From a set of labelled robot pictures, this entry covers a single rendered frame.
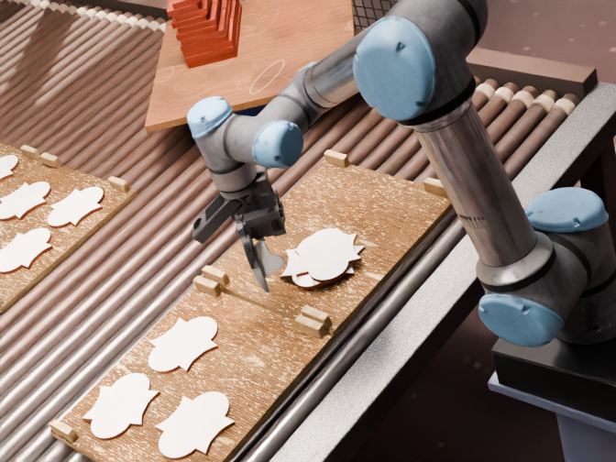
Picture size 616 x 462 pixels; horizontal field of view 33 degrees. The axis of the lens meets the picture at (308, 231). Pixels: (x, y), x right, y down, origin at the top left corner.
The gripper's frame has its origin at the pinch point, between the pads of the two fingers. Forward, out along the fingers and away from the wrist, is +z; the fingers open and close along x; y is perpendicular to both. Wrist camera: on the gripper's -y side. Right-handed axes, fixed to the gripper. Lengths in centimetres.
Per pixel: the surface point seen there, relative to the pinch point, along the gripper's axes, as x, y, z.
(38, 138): 89, -61, 9
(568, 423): -29, 45, 29
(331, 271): 1.8, 11.2, 7.0
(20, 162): 76, -63, 7
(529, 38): 221, 88, 103
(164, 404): -18.3, -22.2, 8.9
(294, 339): -10.7, 2.3, 9.4
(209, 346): -7.5, -13.5, 8.2
